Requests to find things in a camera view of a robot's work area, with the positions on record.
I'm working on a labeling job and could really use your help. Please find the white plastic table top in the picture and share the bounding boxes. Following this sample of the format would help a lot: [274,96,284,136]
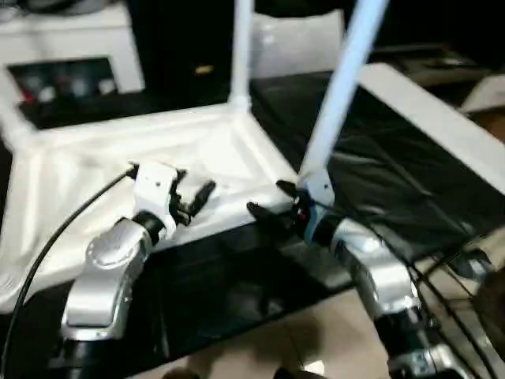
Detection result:
[0,100,301,313]

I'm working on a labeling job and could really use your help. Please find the black quilted mat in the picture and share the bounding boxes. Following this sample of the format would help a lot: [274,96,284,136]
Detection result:
[0,70,498,368]

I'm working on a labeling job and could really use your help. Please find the grey cushion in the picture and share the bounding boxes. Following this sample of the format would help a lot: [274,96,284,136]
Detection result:
[250,9,345,78]

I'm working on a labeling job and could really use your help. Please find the black cabinet with gold label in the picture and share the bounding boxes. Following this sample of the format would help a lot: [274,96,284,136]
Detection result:
[125,0,238,107]

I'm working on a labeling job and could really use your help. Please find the white flat panel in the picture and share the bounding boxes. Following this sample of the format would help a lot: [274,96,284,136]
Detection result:
[357,62,505,190]

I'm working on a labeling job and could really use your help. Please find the dark power adapter box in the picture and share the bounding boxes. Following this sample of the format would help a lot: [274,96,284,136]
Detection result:
[453,248,498,281]

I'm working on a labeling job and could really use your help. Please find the black bar with red mark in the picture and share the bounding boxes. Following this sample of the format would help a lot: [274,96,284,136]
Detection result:
[372,42,466,56]

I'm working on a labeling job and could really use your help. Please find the white sideboard with glass doors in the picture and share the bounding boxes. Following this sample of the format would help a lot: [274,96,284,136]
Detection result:
[0,7,145,103]

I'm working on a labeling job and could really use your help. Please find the white cardboard box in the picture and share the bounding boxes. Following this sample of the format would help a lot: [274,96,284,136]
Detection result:
[459,74,505,115]

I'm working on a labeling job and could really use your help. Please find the grey helmet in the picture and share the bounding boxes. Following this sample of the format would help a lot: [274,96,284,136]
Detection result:
[43,0,110,12]

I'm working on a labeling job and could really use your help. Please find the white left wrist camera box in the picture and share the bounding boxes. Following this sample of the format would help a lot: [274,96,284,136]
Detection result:
[132,162,178,238]

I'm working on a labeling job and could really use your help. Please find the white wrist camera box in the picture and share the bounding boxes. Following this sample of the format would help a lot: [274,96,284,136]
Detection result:
[301,165,336,246]
[132,162,178,238]

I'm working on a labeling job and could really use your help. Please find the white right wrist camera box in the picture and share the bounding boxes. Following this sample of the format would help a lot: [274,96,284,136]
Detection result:
[301,165,336,246]

